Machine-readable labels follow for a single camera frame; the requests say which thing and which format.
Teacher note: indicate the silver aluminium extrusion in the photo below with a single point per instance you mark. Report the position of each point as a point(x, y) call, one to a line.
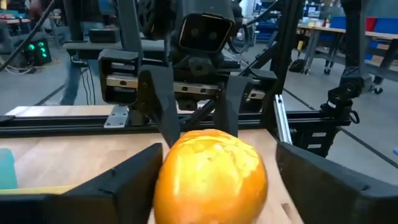
point(281, 118)

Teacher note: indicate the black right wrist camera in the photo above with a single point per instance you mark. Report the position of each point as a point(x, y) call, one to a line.
point(205, 32)

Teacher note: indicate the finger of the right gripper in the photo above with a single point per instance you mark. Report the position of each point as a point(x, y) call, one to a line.
point(158, 93)
point(231, 105)

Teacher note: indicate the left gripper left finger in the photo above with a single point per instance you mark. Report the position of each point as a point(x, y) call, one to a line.
point(109, 202)

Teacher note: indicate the wooden workbench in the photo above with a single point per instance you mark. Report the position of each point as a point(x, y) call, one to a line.
point(342, 31)

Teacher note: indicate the black frame rail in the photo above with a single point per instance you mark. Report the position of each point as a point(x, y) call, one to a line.
point(62, 124)

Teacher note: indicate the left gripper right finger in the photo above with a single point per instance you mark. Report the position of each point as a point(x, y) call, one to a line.
point(335, 202)

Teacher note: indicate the black bag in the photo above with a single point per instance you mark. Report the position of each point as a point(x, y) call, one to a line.
point(297, 66)

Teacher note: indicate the blue shelf rack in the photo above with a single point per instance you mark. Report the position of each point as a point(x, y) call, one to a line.
point(265, 28)

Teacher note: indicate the black diagonal frame brace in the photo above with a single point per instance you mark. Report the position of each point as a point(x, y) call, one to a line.
point(261, 59)

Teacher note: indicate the blue storage bin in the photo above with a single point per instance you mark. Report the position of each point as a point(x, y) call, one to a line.
point(385, 25)

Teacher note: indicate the yellow mottled toy fruit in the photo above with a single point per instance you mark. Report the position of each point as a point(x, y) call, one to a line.
point(211, 180)

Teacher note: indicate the black labelled frame foot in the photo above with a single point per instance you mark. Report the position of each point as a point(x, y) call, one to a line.
point(314, 140)

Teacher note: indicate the computer with green lights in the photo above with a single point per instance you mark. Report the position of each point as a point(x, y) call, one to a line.
point(37, 53)

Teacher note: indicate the black box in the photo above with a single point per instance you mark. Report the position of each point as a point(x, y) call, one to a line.
point(104, 35)

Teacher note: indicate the yellow plastic bin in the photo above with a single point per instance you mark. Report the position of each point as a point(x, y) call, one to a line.
point(31, 190)

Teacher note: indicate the silver corner bracket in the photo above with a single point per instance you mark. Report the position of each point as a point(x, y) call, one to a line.
point(116, 118)

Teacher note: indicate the teal plastic bin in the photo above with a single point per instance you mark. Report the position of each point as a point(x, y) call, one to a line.
point(7, 168)

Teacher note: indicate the black frame post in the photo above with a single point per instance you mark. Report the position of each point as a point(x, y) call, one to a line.
point(284, 46)

